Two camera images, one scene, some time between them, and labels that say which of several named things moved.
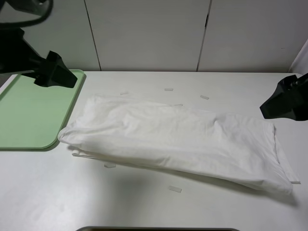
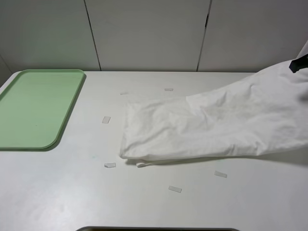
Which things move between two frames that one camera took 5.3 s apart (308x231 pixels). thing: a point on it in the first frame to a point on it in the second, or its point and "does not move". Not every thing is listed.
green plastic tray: x=33 y=116 does not move
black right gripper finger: x=290 y=101 to x=299 y=63
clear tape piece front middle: x=175 y=189 does not move
